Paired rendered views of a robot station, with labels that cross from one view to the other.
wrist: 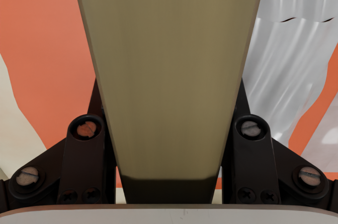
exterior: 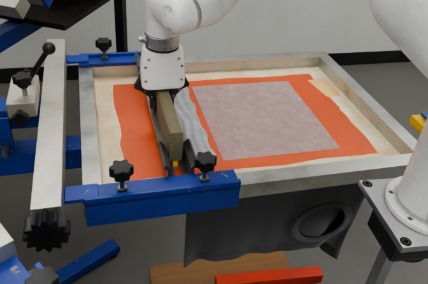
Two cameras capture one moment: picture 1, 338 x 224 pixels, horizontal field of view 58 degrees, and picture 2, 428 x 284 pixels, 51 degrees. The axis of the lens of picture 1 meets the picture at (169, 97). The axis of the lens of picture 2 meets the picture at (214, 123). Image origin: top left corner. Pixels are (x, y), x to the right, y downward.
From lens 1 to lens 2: 113 cm
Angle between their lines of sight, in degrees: 101
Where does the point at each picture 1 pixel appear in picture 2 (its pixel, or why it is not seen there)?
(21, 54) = (126, 132)
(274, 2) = (181, 116)
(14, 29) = (126, 128)
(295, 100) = (200, 133)
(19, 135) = (116, 155)
